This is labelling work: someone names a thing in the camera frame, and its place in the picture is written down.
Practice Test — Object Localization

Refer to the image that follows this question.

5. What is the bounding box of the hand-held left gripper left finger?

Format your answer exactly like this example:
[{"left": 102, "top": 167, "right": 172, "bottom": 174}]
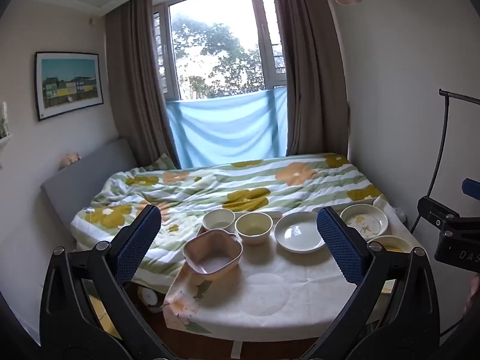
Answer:
[{"left": 39, "top": 204, "right": 169, "bottom": 360}]

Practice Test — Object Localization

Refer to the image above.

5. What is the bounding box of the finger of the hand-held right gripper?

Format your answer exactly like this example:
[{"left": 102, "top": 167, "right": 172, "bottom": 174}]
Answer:
[
  {"left": 417, "top": 195, "right": 461, "bottom": 230},
  {"left": 461, "top": 178, "right": 480, "bottom": 198}
]

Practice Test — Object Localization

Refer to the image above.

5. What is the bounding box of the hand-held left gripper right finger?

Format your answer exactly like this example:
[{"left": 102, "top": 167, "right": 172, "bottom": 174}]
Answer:
[{"left": 316, "top": 206, "right": 441, "bottom": 360}]

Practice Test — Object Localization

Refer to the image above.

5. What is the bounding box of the duck printed plate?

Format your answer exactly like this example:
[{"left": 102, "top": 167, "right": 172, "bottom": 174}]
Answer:
[{"left": 340, "top": 204, "right": 389, "bottom": 239}]

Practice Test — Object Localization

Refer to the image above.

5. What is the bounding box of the white plate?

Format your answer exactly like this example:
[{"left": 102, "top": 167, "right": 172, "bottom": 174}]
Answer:
[{"left": 274, "top": 211, "right": 328, "bottom": 253}]

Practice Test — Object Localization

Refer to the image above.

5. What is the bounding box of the pale yellow plate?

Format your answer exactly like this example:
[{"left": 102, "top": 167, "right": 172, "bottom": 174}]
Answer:
[{"left": 367, "top": 235, "right": 414, "bottom": 254}]

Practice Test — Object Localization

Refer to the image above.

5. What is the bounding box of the pink square bowl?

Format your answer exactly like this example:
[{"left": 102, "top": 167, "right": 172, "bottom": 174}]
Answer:
[{"left": 182, "top": 229, "right": 244, "bottom": 275}]

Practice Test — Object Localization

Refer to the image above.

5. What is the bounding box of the person's right hand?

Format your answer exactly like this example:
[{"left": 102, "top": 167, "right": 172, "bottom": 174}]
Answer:
[{"left": 462, "top": 273, "right": 480, "bottom": 316}]

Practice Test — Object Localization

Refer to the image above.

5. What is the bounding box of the white round object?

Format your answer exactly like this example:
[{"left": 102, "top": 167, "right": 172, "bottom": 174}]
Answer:
[{"left": 140, "top": 287, "right": 164, "bottom": 309}]

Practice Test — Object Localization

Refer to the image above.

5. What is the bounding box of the floral white tablecloth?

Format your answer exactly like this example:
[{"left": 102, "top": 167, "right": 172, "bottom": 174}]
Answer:
[{"left": 163, "top": 202, "right": 426, "bottom": 335}]

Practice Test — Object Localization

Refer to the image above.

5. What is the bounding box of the white small bowl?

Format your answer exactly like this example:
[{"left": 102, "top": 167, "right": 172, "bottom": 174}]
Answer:
[{"left": 202, "top": 209, "right": 236, "bottom": 234}]

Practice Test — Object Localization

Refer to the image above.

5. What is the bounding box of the cream bowl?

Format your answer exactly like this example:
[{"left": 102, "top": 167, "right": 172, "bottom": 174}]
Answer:
[{"left": 235, "top": 212, "right": 274, "bottom": 245}]

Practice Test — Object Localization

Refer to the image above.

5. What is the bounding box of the black rod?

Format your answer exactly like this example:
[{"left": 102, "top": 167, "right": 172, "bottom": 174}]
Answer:
[{"left": 439, "top": 89, "right": 480, "bottom": 106}]

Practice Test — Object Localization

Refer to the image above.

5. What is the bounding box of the grey padded headboard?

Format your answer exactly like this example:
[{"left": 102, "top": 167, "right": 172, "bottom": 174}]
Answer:
[{"left": 40, "top": 137, "right": 142, "bottom": 235}]

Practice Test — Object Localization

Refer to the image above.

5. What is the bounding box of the floral striped blanket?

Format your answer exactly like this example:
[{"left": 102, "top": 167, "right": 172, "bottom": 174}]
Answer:
[{"left": 71, "top": 152, "right": 388, "bottom": 294}]

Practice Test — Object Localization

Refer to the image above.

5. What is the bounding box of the small plush toy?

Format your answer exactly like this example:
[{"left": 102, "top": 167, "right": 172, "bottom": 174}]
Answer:
[{"left": 60, "top": 151, "right": 82, "bottom": 167}]

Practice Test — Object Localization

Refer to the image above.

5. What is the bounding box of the light blue cloth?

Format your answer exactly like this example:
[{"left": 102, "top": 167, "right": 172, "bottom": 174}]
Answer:
[{"left": 165, "top": 86, "right": 289, "bottom": 169}]

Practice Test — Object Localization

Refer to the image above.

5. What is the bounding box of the brown curtain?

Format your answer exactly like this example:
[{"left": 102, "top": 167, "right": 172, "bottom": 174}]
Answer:
[
  {"left": 268, "top": 0, "right": 352, "bottom": 158},
  {"left": 105, "top": 0, "right": 181, "bottom": 169}
]

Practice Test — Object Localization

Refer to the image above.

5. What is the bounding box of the framed houses picture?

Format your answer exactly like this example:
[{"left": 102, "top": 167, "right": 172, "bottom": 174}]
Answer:
[{"left": 34, "top": 51, "right": 104, "bottom": 122}]

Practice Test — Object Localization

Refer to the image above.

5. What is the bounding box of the window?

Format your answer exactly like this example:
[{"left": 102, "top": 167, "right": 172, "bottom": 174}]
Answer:
[{"left": 152, "top": 0, "right": 288, "bottom": 102}]

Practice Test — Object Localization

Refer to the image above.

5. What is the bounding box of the black curved cable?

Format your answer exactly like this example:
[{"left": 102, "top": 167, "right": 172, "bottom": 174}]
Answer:
[{"left": 410, "top": 94, "right": 451, "bottom": 234}]

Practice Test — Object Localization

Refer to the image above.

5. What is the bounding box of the white wall shelf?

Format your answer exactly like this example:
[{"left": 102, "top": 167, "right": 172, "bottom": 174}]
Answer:
[{"left": 0, "top": 101, "right": 14, "bottom": 169}]

